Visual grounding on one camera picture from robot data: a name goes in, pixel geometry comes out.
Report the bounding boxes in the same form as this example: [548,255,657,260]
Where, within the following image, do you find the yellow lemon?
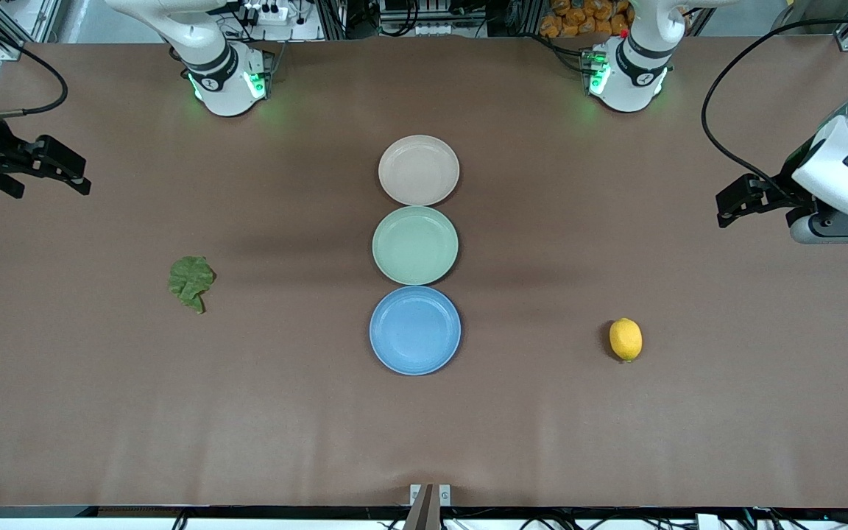
[609,317,644,363]

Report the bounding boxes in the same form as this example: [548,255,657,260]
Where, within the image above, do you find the green lettuce leaf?
[168,255,216,315]

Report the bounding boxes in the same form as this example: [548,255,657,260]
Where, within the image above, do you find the bag of oranges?
[539,0,632,39]

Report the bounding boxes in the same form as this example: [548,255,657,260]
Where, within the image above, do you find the white power strip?
[242,0,290,24]

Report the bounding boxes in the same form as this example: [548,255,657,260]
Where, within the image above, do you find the beige round plate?
[378,135,461,207]

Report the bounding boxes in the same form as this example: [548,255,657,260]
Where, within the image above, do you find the green round plate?
[372,205,459,286]

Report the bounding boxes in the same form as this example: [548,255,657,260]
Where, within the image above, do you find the blue round plate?
[369,286,462,377]

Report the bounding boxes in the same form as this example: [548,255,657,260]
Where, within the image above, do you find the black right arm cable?
[0,13,69,120]

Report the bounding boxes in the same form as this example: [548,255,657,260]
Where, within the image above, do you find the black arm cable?
[701,18,848,203]
[0,13,69,120]

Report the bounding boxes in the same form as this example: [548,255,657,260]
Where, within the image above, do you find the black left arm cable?
[701,18,848,203]

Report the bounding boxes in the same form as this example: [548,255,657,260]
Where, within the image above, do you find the black base cable bundle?
[537,28,593,73]

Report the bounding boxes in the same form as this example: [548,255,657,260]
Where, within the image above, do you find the aluminium frame post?
[315,0,350,42]

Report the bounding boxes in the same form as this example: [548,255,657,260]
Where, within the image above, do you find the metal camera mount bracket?
[403,483,453,530]

